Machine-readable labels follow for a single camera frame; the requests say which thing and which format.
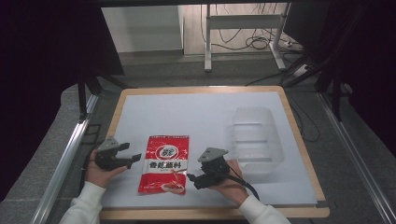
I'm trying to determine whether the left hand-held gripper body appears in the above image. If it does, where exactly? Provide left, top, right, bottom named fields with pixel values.
left=94, top=135, right=131, bottom=172

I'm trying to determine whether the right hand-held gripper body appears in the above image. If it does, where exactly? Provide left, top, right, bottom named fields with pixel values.
left=197, top=147, right=232, bottom=189

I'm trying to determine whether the red seasoning packet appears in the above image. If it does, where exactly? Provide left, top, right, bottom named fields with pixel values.
left=137, top=134, right=191, bottom=196

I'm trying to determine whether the clear plastic container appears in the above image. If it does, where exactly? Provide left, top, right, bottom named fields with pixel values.
left=231, top=105, right=286, bottom=175

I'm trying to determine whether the person's left hand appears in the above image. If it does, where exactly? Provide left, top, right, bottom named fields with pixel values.
left=85, top=149, right=129, bottom=189

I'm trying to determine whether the person's right hand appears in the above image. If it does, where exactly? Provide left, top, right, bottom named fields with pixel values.
left=206, top=159, right=250, bottom=207

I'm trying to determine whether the white table mat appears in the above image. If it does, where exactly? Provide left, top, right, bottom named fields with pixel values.
left=100, top=91, right=318, bottom=209

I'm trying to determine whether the dark curtain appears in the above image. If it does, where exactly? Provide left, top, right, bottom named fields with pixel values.
left=0, top=0, right=125, bottom=203
left=283, top=0, right=396, bottom=160

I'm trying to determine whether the white cabinet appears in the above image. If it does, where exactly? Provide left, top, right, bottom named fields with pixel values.
left=100, top=5, right=185, bottom=54

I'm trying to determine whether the white power strip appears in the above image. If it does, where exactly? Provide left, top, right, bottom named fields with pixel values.
left=291, top=63, right=313, bottom=78

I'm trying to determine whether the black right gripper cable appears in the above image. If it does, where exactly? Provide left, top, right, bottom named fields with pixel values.
left=227, top=163, right=262, bottom=202

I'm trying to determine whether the aluminium rail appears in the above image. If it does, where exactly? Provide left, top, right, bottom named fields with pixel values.
left=317, top=91, right=396, bottom=224
left=30, top=92, right=101, bottom=224

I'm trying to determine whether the thin black floor cable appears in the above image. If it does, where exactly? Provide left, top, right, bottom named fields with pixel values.
left=287, top=91, right=321, bottom=144

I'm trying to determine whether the black floor cables tangle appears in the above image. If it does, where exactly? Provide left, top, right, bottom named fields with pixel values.
left=199, top=3, right=297, bottom=52

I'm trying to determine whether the white metal desk frame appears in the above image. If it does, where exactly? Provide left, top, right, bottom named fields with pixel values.
left=203, top=3, right=291, bottom=73

